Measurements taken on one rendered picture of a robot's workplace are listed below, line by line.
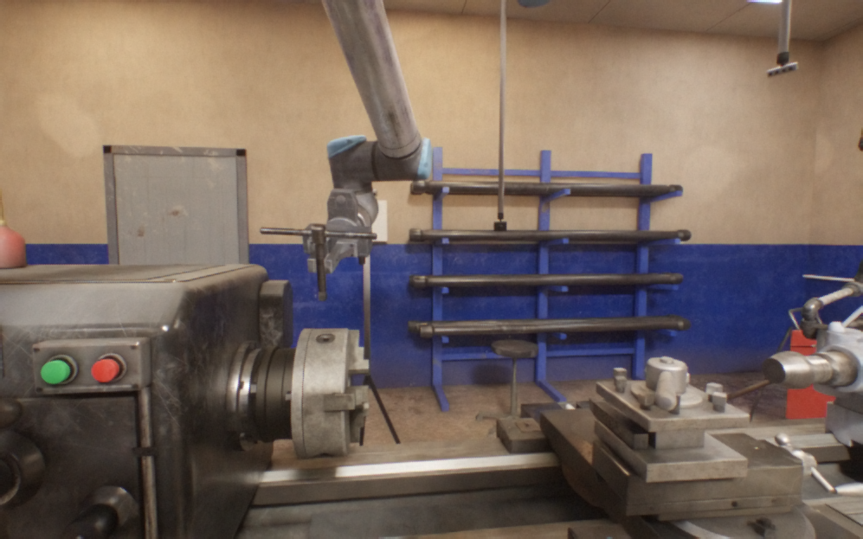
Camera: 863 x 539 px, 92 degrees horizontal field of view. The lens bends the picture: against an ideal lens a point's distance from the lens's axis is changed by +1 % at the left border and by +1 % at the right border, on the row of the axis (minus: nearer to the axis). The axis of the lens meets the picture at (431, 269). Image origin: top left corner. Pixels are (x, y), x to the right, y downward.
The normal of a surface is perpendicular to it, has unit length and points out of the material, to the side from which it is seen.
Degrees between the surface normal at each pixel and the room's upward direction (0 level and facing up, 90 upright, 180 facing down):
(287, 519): 90
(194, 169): 90
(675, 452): 0
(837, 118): 90
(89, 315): 45
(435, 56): 90
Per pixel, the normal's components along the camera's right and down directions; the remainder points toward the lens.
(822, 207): -0.99, 0.00
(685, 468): 0.10, 0.07
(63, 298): 0.09, -0.66
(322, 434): 0.12, 0.33
